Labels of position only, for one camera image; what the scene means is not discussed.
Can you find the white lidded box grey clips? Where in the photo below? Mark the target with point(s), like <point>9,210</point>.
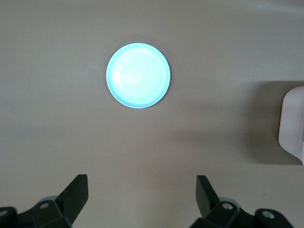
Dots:
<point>292,123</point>

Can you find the brown table mat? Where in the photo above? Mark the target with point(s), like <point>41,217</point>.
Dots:
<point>71,118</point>

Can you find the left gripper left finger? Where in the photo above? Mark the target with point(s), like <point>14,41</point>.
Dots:
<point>47,213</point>

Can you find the light blue round plate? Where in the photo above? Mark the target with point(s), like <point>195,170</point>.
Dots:
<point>137,76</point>

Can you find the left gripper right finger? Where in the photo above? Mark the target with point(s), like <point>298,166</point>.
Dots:
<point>225,213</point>

